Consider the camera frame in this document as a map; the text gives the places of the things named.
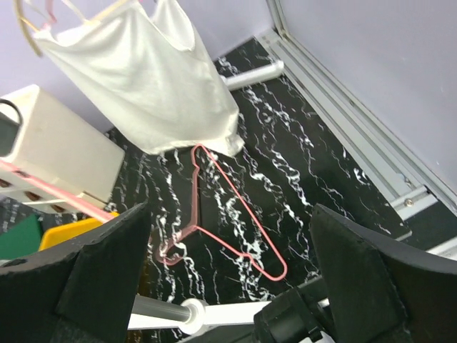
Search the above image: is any yellow plastic tray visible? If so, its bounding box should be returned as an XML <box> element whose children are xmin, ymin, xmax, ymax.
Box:
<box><xmin>39</xmin><ymin>218</ymin><xmax>102</xmax><ymax>251</ymax></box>

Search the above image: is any dark green mug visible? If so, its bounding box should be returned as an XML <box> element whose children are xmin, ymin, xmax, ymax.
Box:
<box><xmin>1</xmin><ymin>99</ymin><xmax>24</xmax><ymax>157</ymax></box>

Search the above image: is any cream plastic hanger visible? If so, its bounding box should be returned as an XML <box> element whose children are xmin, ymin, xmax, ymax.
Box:
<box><xmin>12</xmin><ymin>0</ymin><xmax>129</xmax><ymax>58</ymax></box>

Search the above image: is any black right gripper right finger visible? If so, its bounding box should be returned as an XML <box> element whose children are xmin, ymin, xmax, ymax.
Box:
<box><xmin>310</xmin><ymin>204</ymin><xmax>456</xmax><ymax>342</ymax></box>

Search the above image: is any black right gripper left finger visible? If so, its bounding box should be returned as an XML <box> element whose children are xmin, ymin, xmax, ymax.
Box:
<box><xmin>1</xmin><ymin>204</ymin><xmax>151</xmax><ymax>342</ymax></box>

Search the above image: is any green ring binder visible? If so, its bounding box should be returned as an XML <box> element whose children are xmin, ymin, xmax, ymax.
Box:
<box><xmin>0</xmin><ymin>214</ymin><xmax>43</xmax><ymax>260</ymax></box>

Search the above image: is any white tank top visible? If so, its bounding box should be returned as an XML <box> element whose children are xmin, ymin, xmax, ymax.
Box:
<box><xmin>34</xmin><ymin>1</ymin><xmax>244</xmax><ymax>156</ymax></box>

